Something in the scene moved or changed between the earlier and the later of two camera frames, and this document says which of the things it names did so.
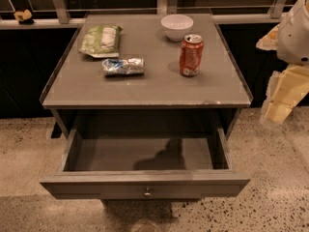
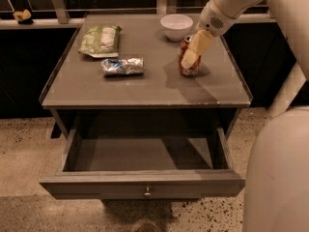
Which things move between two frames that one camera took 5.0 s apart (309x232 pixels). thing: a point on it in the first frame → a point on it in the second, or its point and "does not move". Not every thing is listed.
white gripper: x=294 y=38 → x=213 y=18
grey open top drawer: x=147 y=162 does not move
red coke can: x=191 y=51 does not move
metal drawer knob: x=147 y=193 does not move
